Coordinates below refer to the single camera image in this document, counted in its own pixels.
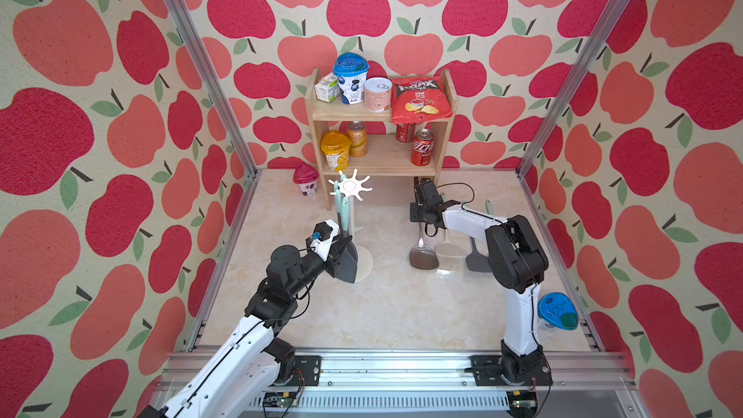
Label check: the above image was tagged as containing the red cola can back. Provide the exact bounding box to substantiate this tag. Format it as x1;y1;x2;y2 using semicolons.
396;123;416;143

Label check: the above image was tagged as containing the aluminium frame post right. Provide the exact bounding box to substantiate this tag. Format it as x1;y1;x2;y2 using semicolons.
517;0;631;180

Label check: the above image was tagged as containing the aluminium frame post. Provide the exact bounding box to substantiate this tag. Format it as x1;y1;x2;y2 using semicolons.
164;0;259;181
517;0;631;180

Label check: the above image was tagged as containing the red lid small cup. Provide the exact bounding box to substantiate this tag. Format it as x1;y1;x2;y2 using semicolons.
292;164;319;197

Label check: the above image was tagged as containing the blue lid cup on floor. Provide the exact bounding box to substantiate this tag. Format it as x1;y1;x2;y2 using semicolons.
537;292;579;331

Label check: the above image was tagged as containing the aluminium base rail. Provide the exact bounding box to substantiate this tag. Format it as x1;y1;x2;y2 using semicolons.
143;342;646;417

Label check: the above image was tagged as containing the steel spoon dark wooden handle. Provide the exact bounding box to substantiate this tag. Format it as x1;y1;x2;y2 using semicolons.
409;177;439;271

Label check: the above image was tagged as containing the grey turner green handle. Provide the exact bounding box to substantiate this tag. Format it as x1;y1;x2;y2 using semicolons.
466;237;491;273

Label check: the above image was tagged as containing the blue lid yogurt cup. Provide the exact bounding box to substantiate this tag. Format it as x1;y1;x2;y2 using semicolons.
333;52;370;105

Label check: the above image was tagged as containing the white utensil rack stand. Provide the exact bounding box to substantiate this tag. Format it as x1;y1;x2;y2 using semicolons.
330;170;373;284

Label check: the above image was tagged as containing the red cola can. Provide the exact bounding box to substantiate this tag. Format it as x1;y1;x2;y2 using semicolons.
396;123;416;143
411;129;435;166

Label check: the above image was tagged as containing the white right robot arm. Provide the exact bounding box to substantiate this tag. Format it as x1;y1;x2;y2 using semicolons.
410;178;553;388

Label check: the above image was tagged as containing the aluminium frame post left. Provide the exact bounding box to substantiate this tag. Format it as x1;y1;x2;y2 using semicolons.
164;0;259;181

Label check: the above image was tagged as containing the orange soda can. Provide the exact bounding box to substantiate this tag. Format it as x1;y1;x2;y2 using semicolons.
348;121;368;158

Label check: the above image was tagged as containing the red cola can front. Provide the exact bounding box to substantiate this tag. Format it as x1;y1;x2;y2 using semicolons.
411;129;435;166

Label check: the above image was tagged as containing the small white green carton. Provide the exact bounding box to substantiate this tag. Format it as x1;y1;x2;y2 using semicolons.
315;73;342;103

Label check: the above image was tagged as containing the pink tin can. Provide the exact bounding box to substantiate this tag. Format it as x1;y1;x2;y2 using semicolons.
364;77;394;113

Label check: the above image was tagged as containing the yellow mango cup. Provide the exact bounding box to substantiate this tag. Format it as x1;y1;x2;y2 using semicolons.
320;130;351;171

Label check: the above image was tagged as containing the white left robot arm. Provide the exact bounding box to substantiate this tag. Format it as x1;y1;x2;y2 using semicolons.
139;230;357;417

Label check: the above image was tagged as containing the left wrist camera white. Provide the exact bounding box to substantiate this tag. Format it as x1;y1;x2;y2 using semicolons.
307;220;340;261

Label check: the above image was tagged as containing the red chips bag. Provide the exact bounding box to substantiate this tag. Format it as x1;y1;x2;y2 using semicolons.
392;77;453;124

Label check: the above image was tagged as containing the wooden two-tier shelf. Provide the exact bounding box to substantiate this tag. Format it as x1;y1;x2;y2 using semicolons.
305;69;459;195

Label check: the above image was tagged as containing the cream spoon green handle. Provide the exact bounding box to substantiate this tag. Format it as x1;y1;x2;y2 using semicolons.
435;230;466;259

